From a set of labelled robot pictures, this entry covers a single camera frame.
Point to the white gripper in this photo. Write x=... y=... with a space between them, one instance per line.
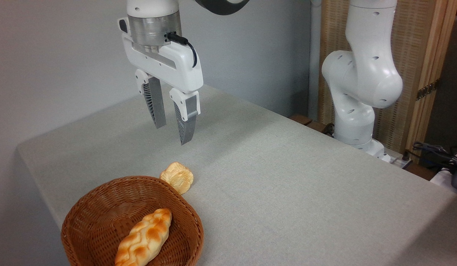
x=176 y=66

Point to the braided bread loaf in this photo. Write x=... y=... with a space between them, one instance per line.
x=145 y=236

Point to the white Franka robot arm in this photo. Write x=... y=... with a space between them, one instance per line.
x=361 y=74

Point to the round bread roll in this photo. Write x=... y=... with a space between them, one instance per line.
x=178 y=177

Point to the brown wicker basket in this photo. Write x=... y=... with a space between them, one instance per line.
x=102 y=210

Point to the brown wooden block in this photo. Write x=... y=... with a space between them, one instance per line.
x=306 y=121

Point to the white vertical pipe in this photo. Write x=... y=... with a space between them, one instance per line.
x=314 y=55

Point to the woven wood-framed folding screen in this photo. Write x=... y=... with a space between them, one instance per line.
x=411 y=37

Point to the metal screen hinge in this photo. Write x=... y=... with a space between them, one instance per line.
x=427 y=89

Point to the grey device with white base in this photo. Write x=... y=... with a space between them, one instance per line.
x=455 y=179

